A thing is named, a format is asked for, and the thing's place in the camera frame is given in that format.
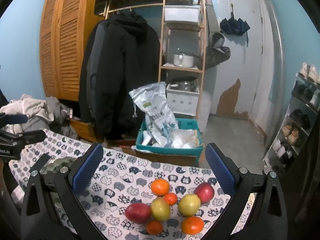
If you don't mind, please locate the wooden clothes rail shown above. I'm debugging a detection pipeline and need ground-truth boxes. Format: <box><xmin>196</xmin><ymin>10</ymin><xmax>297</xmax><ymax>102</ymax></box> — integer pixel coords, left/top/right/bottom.
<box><xmin>105</xmin><ymin>2</ymin><xmax>165</xmax><ymax>18</ymax></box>

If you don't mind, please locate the red apple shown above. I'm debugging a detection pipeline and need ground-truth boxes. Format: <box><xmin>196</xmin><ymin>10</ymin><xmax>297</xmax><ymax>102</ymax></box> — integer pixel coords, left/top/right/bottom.
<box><xmin>194</xmin><ymin>182</ymin><xmax>215</xmax><ymax>204</ymax></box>
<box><xmin>125</xmin><ymin>203</ymin><xmax>152</xmax><ymax>224</ymax></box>

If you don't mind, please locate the grey crumpled clothing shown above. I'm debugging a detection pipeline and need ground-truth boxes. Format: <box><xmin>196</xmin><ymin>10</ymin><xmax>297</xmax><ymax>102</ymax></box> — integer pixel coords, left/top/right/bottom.
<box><xmin>25</xmin><ymin>97</ymin><xmax>80</xmax><ymax>140</ymax></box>

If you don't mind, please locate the teal box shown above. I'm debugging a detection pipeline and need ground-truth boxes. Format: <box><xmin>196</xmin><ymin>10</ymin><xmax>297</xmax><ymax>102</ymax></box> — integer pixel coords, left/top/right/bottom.
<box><xmin>136</xmin><ymin>117</ymin><xmax>204</xmax><ymax>160</ymax></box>

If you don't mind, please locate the green apple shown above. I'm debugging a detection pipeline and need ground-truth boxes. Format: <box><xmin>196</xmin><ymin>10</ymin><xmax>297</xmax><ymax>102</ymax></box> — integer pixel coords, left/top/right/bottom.
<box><xmin>177</xmin><ymin>194</ymin><xmax>202</xmax><ymax>217</ymax></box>
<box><xmin>150</xmin><ymin>196</ymin><xmax>171</xmax><ymax>221</ymax></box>

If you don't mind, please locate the white shoe rack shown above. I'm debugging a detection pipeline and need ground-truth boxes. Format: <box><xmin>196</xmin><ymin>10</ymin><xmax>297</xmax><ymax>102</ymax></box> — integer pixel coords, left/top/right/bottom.
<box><xmin>262</xmin><ymin>72</ymin><xmax>320</xmax><ymax>170</ymax></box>

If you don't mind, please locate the pale crumpled garment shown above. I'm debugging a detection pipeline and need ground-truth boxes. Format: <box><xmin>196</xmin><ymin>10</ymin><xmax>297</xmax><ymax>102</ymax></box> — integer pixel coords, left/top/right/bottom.
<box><xmin>0</xmin><ymin>94</ymin><xmax>48</xmax><ymax>120</ymax></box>

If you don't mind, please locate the wooden bed frame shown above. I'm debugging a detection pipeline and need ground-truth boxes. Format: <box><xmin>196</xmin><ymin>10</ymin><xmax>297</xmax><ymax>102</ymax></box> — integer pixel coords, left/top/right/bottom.
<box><xmin>70</xmin><ymin>119</ymin><xmax>98</xmax><ymax>143</ymax></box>

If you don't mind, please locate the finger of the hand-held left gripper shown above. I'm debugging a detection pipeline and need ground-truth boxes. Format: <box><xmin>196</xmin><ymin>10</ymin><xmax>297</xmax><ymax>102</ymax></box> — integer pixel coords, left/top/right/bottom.
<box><xmin>0</xmin><ymin>114</ymin><xmax>28</xmax><ymax>126</ymax></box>
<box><xmin>0</xmin><ymin>130</ymin><xmax>47</xmax><ymax>146</ymax></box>

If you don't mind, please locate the metal pipe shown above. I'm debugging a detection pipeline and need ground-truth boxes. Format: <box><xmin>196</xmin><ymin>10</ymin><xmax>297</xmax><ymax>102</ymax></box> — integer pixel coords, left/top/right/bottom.
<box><xmin>262</xmin><ymin>0</ymin><xmax>286</xmax><ymax>102</ymax></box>

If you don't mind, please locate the grey door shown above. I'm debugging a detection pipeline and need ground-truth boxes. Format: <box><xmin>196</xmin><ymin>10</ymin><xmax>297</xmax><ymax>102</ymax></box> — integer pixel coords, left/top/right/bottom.
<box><xmin>216</xmin><ymin>0</ymin><xmax>266</xmax><ymax>117</ymax></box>

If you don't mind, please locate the cat print cloth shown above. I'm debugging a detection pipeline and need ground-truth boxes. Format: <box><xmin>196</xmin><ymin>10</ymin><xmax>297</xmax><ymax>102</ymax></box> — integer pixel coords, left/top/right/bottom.
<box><xmin>9</xmin><ymin>129</ymin><xmax>255</xmax><ymax>240</ymax></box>

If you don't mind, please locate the dark metal pan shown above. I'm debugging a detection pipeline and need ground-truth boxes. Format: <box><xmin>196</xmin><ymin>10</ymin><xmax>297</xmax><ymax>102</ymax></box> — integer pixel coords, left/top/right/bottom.
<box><xmin>171</xmin><ymin>76</ymin><xmax>198</xmax><ymax>90</ymax></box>

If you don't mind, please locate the clear plastic bag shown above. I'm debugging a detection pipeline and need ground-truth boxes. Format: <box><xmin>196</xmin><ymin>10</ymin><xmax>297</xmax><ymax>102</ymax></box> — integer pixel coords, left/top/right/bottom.
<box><xmin>170</xmin><ymin>129</ymin><xmax>202</xmax><ymax>149</ymax></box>

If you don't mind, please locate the dark grey jacket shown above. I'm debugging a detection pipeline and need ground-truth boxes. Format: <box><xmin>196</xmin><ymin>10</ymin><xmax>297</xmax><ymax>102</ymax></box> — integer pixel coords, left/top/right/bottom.
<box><xmin>79</xmin><ymin>21</ymin><xmax>108</xmax><ymax>125</ymax></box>

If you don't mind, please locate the white pot with lid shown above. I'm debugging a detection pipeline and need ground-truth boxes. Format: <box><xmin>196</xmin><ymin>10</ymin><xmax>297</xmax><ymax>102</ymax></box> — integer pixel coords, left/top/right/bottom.
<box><xmin>174</xmin><ymin>52</ymin><xmax>203</xmax><ymax>68</ymax></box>

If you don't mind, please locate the white rice bag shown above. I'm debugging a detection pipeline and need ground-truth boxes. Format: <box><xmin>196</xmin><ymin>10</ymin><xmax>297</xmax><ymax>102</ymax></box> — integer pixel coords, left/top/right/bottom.
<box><xmin>129</xmin><ymin>82</ymin><xmax>179</xmax><ymax>147</ymax></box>

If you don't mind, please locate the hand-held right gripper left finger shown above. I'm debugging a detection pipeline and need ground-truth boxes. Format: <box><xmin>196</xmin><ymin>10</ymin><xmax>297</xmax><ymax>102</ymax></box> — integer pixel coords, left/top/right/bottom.
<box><xmin>20</xmin><ymin>142</ymin><xmax>110</xmax><ymax>240</ymax></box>

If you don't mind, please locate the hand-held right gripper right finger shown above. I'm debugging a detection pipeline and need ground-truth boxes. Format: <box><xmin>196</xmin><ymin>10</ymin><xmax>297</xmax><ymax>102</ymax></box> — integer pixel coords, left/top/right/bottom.
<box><xmin>197</xmin><ymin>142</ymin><xmax>288</xmax><ymax>240</ymax></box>

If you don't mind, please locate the wide white storage bin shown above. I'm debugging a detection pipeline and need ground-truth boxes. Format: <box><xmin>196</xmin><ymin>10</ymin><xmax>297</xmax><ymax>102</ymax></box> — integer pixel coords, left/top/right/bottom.
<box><xmin>164</xmin><ymin>5</ymin><xmax>202</xmax><ymax>23</ymax></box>

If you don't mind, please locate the white patterned basket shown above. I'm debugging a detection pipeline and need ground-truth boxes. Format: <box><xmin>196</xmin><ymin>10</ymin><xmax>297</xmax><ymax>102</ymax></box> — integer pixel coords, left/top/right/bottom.
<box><xmin>166</xmin><ymin>84</ymin><xmax>200</xmax><ymax>114</ymax></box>

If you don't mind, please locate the large orange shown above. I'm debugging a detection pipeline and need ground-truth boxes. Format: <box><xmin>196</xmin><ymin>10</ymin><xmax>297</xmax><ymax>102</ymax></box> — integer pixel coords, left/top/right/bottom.
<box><xmin>151</xmin><ymin>178</ymin><xmax>170</xmax><ymax>196</ymax></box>
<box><xmin>181</xmin><ymin>216</ymin><xmax>205</xmax><ymax>235</ymax></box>

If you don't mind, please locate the navy folded umbrella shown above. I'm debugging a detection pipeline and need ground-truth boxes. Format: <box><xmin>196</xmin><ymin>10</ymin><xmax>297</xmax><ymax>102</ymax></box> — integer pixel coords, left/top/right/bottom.
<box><xmin>220</xmin><ymin>17</ymin><xmax>250</xmax><ymax>47</ymax></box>

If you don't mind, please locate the small orange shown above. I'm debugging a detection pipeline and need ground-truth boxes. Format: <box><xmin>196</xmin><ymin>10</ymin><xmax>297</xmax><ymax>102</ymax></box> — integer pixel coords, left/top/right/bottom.
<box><xmin>164</xmin><ymin>192</ymin><xmax>178</xmax><ymax>206</ymax></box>
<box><xmin>146</xmin><ymin>220</ymin><xmax>164</xmax><ymax>235</ymax></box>

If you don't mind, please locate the dark hanging bag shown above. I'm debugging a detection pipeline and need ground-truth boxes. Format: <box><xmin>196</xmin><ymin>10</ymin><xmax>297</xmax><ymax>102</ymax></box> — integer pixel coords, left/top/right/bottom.
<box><xmin>206</xmin><ymin>32</ymin><xmax>230</xmax><ymax>69</ymax></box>

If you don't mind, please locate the wooden shelf rack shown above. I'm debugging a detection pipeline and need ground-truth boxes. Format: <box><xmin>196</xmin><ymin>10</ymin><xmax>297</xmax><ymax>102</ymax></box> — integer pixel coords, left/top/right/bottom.
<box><xmin>158</xmin><ymin>0</ymin><xmax>208</xmax><ymax>120</ymax></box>

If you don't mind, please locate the wooden louvred door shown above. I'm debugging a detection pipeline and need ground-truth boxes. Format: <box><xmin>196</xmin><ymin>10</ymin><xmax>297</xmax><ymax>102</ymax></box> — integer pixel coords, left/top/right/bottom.
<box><xmin>57</xmin><ymin>0</ymin><xmax>101</xmax><ymax>103</ymax></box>
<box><xmin>39</xmin><ymin>0</ymin><xmax>68</xmax><ymax>98</ymax></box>

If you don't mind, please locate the collection of shoes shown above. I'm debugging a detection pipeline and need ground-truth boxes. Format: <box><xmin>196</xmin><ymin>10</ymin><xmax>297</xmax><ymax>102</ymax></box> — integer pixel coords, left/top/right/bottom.
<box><xmin>271</xmin><ymin>62</ymin><xmax>320</xmax><ymax>173</ymax></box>

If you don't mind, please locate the black jacket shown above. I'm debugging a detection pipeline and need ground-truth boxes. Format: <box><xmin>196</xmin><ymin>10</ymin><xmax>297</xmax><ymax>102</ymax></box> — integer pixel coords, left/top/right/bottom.
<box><xmin>82</xmin><ymin>11</ymin><xmax>160</xmax><ymax>140</ymax></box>

